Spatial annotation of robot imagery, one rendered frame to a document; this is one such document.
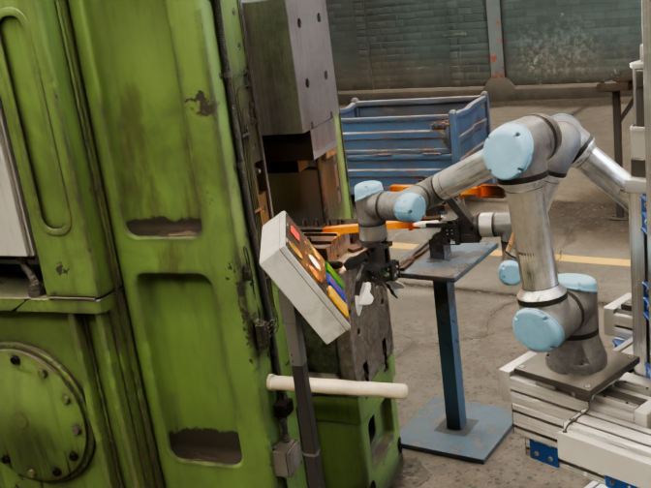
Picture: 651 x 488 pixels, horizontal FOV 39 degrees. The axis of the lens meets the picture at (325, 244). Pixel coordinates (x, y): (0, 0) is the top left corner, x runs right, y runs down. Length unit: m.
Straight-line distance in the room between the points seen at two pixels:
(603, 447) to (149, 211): 1.50
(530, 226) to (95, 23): 1.42
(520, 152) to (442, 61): 9.18
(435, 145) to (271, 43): 3.99
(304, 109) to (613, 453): 1.34
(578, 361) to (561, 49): 8.41
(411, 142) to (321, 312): 4.49
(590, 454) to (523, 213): 0.58
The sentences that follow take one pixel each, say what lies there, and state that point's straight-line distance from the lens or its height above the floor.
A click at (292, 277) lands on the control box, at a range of 2.31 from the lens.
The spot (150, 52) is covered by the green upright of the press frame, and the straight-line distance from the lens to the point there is 2.77.
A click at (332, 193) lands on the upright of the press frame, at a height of 1.05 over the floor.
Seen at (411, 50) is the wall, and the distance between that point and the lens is 11.38.
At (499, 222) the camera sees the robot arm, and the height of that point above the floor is 1.04.
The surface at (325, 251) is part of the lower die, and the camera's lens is 2.94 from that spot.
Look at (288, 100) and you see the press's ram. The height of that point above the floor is 1.47.
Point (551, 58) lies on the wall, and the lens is 10.66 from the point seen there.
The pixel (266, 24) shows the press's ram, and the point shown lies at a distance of 2.79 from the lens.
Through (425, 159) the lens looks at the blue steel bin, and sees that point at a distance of 6.72.
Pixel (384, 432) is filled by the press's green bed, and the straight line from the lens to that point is 3.48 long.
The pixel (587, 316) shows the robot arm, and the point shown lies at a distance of 2.30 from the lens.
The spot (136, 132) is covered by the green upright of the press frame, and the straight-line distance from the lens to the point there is 2.84.
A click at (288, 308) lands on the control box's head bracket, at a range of 2.50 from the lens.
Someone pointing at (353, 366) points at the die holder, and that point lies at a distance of 3.03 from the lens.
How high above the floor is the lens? 1.87
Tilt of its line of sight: 17 degrees down
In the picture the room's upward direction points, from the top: 8 degrees counter-clockwise
